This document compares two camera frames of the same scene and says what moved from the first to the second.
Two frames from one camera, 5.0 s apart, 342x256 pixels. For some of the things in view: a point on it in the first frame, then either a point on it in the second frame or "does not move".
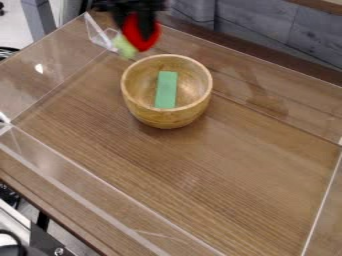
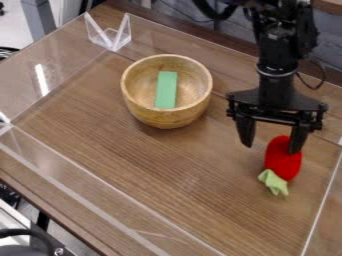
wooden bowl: x=166 y=89 does not move
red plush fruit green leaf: x=128 y=41 to x=283 y=164
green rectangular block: x=166 y=91 does not move
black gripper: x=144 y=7 to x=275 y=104
